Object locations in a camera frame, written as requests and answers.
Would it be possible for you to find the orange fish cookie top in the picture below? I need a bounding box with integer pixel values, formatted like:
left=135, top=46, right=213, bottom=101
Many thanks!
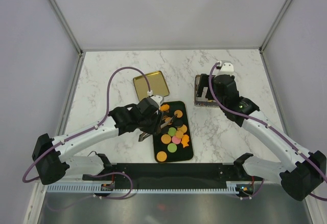
left=159, top=104, right=170, bottom=113

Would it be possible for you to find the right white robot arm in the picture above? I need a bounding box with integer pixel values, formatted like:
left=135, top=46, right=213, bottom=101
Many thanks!
left=195, top=74, right=326, bottom=201

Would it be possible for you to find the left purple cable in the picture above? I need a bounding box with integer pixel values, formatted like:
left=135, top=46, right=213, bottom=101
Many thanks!
left=22, top=66, right=153, bottom=183

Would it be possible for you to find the green round cookie lower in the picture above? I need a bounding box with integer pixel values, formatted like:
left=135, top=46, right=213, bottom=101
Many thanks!
left=167, top=143, right=177, bottom=153

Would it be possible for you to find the black sandwich cookie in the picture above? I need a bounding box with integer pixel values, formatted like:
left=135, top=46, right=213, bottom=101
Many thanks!
left=173, top=119, right=183, bottom=128

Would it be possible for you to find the right aluminium frame post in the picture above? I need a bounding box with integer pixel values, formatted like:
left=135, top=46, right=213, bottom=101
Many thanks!
left=259, top=0, right=294, bottom=54

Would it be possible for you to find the orange round cookie left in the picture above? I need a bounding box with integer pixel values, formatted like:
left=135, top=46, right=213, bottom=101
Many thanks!
left=160, top=134, right=172, bottom=144

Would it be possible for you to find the orange fish cookie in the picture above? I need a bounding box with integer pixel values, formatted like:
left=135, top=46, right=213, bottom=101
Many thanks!
left=159, top=104, right=170, bottom=113
left=181, top=135, right=190, bottom=148

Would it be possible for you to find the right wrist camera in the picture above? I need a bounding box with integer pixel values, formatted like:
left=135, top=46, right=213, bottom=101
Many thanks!
left=216, top=61, right=235, bottom=75

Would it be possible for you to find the green round cookie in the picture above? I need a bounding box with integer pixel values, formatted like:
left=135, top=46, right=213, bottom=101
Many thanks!
left=168, top=127, right=177, bottom=137
left=167, top=143, right=177, bottom=153

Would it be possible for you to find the orange fish cookie lower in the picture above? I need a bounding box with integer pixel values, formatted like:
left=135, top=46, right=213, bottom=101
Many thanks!
left=181, top=135, right=190, bottom=148

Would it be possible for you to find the white slotted cable duct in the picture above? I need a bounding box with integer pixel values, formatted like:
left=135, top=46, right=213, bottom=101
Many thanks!
left=46, top=182, right=241, bottom=194

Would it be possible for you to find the orange round cookie bottom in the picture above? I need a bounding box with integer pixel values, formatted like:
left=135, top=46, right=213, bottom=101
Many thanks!
left=156, top=151, right=168, bottom=162

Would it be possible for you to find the cookie tin box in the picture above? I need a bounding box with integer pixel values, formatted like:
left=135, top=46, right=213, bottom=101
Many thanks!
left=194, top=75, right=219, bottom=108

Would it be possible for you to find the green round cookie upper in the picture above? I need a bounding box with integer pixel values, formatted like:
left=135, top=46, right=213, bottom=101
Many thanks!
left=168, top=127, right=177, bottom=137

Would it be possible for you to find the black cookie tray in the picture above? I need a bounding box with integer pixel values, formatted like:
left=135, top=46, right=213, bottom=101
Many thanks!
left=152, top=101, right=194, bottom=163

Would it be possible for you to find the aluminium frame post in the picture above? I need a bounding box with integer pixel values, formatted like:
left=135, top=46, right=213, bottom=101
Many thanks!
left=47, top=0, right=83, bottom=56
left=259, top=0, right=294, bottom=54

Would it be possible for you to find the orange round cookie top right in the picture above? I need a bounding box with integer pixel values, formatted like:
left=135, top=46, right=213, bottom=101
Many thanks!
left=174, top=110, right=183, bottom=118

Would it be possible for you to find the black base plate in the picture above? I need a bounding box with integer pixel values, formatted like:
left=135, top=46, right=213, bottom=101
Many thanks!
left=83, top=162, right=264, bottom=191

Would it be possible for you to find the left aluminium frame post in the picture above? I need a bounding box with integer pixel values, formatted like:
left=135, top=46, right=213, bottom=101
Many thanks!
left=47, top=0, right=83, bottom=56

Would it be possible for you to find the orange round cookie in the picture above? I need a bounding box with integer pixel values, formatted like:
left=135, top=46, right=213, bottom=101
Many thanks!
left=160, top=134, right=172, bottom=144
left=178, top=124, right=188, bottom=133
left=174, top=110, right=183, bottom=118
left=156, top=151, right=168, bottom=162

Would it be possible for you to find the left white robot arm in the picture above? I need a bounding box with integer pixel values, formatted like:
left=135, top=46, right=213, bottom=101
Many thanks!
left=32, top=95, right=164, bottom=185

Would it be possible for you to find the gold tin lid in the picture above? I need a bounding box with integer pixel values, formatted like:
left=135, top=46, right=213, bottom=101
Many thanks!
left=133, top=71, right=170, bottom=101

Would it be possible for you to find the pink round cookie lower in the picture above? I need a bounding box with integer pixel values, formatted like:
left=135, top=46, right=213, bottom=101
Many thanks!
left=172, top=136, right=181, bottom=145

